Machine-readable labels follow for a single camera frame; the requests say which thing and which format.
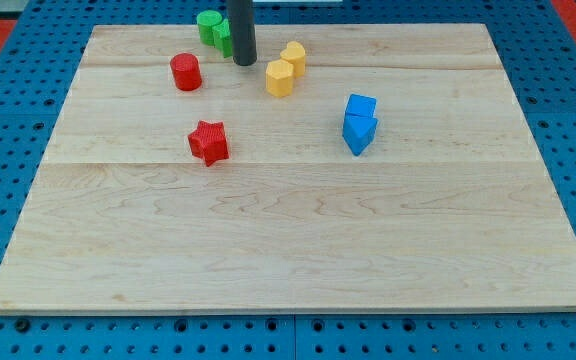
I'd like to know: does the red star block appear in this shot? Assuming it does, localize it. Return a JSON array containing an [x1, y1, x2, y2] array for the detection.
[[187, 120, 230, 167]]

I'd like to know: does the light wooden board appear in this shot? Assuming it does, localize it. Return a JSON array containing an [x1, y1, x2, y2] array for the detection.
[[0, 23, 576, 316]]

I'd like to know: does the blue triangle block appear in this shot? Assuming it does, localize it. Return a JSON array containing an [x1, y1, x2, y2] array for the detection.
[[342, 115, 378, 156]]

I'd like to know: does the blue cube block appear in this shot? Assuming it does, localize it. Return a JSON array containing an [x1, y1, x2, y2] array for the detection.
[[344, 94, 377, 118]]

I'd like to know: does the yellow hexagon block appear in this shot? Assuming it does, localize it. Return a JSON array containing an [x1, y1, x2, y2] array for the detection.
[[265, 59, 294, 98]]

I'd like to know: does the yellow heart block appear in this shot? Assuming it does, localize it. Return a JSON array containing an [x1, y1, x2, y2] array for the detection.
[[280, 41, 306, 78]]

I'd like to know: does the red cylinder block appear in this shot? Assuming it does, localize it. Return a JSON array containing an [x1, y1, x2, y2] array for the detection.
[[170, 53, 202, 91]]

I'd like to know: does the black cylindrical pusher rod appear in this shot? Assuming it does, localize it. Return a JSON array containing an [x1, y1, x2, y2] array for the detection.
[[226, 0, 257, 66]]

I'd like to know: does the green cylinder block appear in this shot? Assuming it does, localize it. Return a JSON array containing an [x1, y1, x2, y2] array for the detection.
[[196, 10, 223, 46]]

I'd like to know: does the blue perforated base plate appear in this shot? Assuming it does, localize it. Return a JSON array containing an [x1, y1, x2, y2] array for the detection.
[[0, 1, 576, 359]]

